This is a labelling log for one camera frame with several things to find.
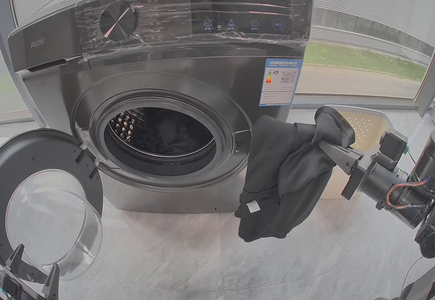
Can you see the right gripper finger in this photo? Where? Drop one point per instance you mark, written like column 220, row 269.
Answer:
column 348, row 152
column 346, row 164

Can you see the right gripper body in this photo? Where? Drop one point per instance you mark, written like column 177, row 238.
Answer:
column 372, row 178

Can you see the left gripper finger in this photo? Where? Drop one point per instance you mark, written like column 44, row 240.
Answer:
column 17, row 259
column 51, row 280

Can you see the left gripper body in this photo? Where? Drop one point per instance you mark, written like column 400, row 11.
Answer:
column 34, row 274

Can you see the black garment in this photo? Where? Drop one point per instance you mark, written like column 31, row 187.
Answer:
column 272, row 162

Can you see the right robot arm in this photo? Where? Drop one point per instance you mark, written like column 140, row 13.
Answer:
column 413, row 203

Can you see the cream laundry basket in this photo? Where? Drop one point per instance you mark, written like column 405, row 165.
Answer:
column 368, row 128

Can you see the washing machine door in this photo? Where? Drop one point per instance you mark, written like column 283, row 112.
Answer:
column 44, row 159

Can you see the heap of dark clothes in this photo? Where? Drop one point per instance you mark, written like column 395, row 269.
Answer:
column 176, row 137

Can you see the grey washing machine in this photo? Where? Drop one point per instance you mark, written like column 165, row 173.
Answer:
column 176, row 74

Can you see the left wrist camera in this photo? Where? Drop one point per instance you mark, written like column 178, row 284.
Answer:
column 8, row 286

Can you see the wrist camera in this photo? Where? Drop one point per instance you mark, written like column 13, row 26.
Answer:
column 392, row 147
column 8, row 286

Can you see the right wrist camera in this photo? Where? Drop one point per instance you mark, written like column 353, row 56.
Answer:
column 392, row 147

